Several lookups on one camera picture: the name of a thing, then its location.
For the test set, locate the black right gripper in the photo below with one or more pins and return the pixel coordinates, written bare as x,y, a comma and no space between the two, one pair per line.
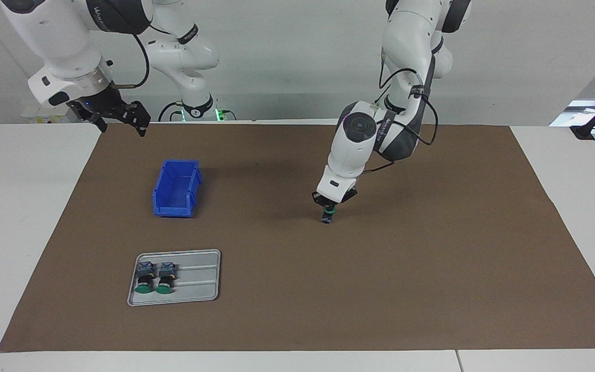
98,103

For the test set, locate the brown table mat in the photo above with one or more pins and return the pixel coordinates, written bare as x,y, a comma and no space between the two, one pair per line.
380,284

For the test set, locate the blue plastic bin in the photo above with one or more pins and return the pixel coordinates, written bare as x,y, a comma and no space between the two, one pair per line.
173,206

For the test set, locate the green push button switch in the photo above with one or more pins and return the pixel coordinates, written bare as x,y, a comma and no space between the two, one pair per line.
144,279
166,279
327,217

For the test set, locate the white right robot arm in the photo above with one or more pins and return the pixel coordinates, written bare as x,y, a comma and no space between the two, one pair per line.
55,36

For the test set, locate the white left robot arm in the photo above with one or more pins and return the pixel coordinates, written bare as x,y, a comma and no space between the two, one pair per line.
354,150

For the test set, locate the white background device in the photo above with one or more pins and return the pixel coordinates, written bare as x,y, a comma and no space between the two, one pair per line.
581,111

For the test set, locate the pale yellow box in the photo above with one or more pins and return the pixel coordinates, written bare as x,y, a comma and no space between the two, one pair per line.
44,118

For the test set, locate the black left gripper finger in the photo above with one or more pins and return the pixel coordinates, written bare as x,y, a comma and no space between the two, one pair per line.
350,196
319,199

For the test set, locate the grey metal tray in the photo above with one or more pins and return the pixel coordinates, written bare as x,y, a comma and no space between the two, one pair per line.
199,279

